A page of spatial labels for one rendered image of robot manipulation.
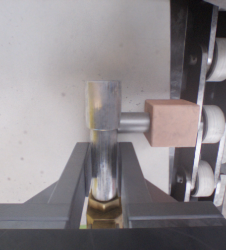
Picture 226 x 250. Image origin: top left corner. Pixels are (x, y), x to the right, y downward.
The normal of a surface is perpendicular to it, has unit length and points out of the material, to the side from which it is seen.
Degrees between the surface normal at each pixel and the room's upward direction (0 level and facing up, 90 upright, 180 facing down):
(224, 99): 90
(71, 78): 0
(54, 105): 0
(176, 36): 0
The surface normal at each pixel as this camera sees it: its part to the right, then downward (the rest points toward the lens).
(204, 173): 0.02, -0.50
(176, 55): 0.02, 0.26
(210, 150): -1.00, 0.00
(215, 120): 0.02, -0.17
